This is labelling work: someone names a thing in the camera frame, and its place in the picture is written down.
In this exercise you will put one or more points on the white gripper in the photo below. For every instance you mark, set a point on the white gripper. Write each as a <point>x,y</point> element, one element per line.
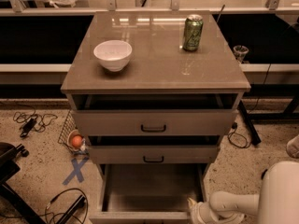
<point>203,211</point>

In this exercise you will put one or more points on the grey drawer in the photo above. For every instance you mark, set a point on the grey drawer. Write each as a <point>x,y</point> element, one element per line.
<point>153,149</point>
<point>154,115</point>
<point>148,194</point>

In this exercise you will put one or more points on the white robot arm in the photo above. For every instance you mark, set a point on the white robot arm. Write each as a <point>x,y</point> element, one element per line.
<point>277,202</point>

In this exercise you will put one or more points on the grey drawer cabinet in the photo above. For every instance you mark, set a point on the grey drawer cabinet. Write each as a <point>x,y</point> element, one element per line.
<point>159,64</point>

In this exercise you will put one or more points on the black chair caster leg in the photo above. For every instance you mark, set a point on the black chair caster leg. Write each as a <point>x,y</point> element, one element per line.
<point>263,174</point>

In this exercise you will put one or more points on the black table leg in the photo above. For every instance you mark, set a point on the black table leg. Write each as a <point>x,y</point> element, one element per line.
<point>255,139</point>

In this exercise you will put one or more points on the person's shoe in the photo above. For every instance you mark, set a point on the person's shoe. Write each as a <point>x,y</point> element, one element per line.
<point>293,147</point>

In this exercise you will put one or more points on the blue tape cross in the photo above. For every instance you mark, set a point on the blue tape cross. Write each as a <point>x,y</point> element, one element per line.
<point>76,172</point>

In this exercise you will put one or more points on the orange ball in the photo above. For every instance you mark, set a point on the orange ball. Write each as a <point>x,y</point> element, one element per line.
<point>76,141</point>

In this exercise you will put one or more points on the clear glass cup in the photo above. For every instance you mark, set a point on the clear glass cup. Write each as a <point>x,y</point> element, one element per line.
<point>240,52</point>

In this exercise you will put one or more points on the white ceramic bowl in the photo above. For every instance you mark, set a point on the white ceramic bowl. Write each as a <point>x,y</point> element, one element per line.
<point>113,55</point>

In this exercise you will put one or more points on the green soda can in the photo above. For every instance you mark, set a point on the green soda can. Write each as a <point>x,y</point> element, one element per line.
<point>192,32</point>

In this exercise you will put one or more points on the wire basket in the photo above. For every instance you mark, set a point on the wire basket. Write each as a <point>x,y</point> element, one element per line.
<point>68,131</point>

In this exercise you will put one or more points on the black power adapter with cable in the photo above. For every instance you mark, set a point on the black power adapter with cable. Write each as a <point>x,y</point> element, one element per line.
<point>31,121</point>

